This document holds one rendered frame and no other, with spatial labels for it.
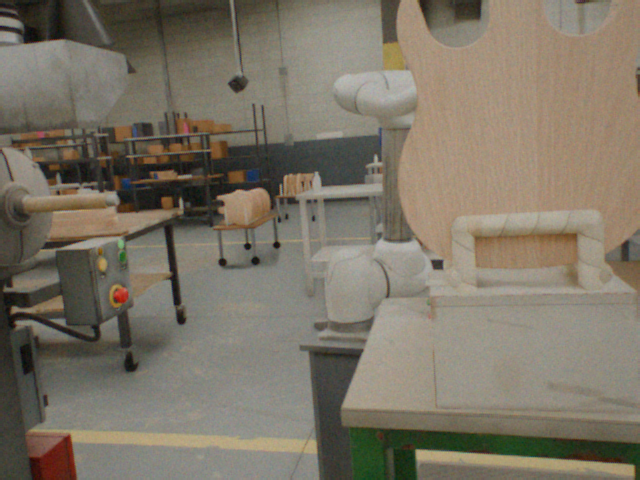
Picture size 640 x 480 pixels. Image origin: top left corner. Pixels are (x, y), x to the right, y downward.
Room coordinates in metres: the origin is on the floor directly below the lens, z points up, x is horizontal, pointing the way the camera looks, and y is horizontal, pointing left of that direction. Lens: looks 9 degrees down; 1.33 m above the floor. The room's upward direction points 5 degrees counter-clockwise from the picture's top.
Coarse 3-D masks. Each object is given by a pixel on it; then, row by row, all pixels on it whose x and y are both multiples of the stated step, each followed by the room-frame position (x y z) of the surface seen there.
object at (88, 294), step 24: (96, 240) 1.46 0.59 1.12; (120, 240) 1.47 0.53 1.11; (72, 264) 1.35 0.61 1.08; (96, 264) 1.36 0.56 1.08; (120, 264) 1.45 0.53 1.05; (72, 288) 1.36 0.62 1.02; (96, 288) 1.35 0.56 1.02; (120, 288) 1.43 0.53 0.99; (24, 312) 1.37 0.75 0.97; (72, 312) 1.36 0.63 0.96; (96, 312) 1.34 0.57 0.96; (120, 312) 1.43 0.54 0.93; (72, 336) 1.38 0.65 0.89; (96, 336) 1.39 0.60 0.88
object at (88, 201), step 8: (32, 200) 1.14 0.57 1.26; (40, 200) 1.13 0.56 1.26; (48, 200) 1.12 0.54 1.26; (56, 200) 1.12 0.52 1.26; (64, 200) 1.11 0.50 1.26; (72, 200) 1.11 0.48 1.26; (80, 200) 1.11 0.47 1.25; (88, 200) 1.10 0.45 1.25; (96, 200) 1.10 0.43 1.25; (104, 200) 1.09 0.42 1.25; (32, 208) 1.13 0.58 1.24; (40, 208) 1.13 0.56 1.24; (48, 208) 1.13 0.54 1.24; (56, 208) 1.12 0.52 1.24; (64, 208) 1.12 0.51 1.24; (72, 208) 1.11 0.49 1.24; (80, 208) 1.11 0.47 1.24; (88, 208) 1.11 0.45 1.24; (96, 208) 1.11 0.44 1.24; (104, 208) 1.10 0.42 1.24
